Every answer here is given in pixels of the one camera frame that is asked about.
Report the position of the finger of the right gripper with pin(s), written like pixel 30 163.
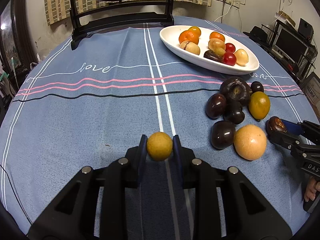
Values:
pixel 286 140
pixel 293 128

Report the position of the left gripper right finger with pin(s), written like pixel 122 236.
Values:
pixel 227 204

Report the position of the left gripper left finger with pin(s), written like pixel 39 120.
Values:
pixel 71 214

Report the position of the small brown dried fruit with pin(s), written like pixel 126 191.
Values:
pixel 275 124

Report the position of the beige fruit pair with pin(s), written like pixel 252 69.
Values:
pixel 250 142

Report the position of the olive yellow tomato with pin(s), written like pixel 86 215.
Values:
pixel 259 105

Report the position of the small dark plum back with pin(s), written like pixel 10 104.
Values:
pixel 256 87

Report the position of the small yellow longan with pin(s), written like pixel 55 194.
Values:
pixel 219 51
pixel 159 146

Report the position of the red cherry tomato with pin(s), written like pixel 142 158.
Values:
pixel 230 47
pixel 229 59

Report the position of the large cream round fruit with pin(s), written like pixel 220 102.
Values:
pixel 216 44

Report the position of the orange mandarin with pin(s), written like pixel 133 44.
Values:
pixel 189 35
pixel 217 35

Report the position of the cream fruit brown stripe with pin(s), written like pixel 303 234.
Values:
pixel 190 47

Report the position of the yellow orange tomato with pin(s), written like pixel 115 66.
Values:
pixel 196 30

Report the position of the dark plum front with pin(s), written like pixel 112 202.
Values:
pixel 215 106

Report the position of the small yellow longan front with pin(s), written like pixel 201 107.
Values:
pixel 219 51

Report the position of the brown mangosteen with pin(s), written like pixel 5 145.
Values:
pixel 212 56

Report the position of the person right hand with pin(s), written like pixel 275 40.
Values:
pixel 312 188

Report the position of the dark mangosteen back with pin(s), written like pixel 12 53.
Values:
pixel 236 88

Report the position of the computer monitor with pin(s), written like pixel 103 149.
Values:
pixel 290 46

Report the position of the blue striped tablecloth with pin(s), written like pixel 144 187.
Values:
pixel 86 107

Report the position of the black speaker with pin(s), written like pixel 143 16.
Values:
pixel 305 29

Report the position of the black hat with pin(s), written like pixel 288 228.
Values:
pixel 257 35

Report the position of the white oval plate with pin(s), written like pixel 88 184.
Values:
pixel 170 35

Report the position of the round goldfish screen black stand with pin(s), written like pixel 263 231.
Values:
pixel 80 31

